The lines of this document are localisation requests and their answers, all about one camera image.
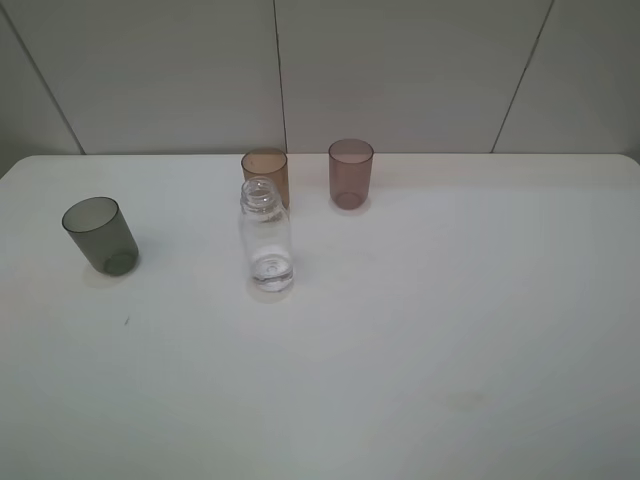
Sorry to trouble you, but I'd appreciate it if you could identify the grey translucent cup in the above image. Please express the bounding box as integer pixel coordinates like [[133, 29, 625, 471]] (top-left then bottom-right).
[[61, 196, 139, 277]]

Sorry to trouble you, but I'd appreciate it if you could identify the orange translucent cup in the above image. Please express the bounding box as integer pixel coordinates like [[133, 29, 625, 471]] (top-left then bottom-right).
[[241, 148, 290, 209]]

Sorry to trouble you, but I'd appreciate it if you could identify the pink translucent cup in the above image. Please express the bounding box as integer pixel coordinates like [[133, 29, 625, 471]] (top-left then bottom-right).
[[328, 139, 374, 210]]

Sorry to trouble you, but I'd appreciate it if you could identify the clear plastic water bottle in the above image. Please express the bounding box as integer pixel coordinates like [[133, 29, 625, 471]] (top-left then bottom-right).
[[239, 176, 294, 293]]

